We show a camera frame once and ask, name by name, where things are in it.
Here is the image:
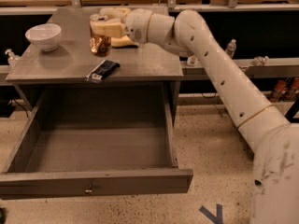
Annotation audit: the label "white bowl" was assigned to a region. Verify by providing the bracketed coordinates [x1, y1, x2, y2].
[25, 23, 62, 51]

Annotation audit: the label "blue tape floor marker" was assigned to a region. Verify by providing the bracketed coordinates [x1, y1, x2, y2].
[199, 203, 224, 224]

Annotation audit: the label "grey cabinet desk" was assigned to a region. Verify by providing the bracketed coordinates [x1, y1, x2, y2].
[7, 7, 182, 111]

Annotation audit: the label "open grey top drawer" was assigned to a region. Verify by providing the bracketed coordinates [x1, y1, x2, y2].
[0, 86, 192, 199]

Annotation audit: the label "white pump lotion bottle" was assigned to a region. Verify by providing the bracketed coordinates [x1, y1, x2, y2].
[187, 55, 198, 66]

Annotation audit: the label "yellow sponge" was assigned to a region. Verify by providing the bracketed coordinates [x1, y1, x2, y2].
[111, 35, 139, 48]

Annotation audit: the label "clear pump sanitizer bottle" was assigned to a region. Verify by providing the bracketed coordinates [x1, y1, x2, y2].
[5, 49, 21, 67]

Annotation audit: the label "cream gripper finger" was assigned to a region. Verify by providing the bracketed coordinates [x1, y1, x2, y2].
[90, 18, 125, 38]
[100, 7, 131, 21]

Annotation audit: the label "crumpled clear wrapper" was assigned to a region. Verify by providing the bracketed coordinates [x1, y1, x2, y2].
[252, 56, 269, 66]

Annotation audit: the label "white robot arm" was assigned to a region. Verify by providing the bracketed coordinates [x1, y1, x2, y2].
[92, 7, 299, 224]

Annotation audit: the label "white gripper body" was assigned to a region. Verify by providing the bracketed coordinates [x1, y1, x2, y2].
[125, 8, 153, 44]

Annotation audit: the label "clear plastic water bottle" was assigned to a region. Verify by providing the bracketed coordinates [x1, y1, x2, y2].
[225, 39, 236, 58]

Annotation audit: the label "orange soda can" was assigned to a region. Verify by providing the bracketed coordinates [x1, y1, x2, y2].
[90, 14, 111, 57]

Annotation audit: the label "orange bottles under bench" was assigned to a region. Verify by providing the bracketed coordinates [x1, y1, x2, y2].
[268, 77, 299, 102]

